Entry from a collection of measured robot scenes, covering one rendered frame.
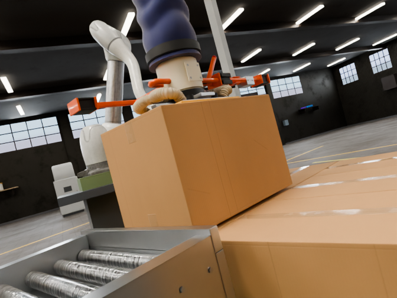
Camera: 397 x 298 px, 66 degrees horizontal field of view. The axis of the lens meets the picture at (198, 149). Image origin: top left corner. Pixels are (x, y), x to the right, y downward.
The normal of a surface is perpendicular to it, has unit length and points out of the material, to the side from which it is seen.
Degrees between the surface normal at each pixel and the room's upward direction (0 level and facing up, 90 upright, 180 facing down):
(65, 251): 90
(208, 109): 90
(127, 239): 90
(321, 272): 90
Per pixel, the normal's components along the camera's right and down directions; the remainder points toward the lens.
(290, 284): -0.67, 0.16
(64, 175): 0.30, -0.42
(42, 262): 0.70, -0.19
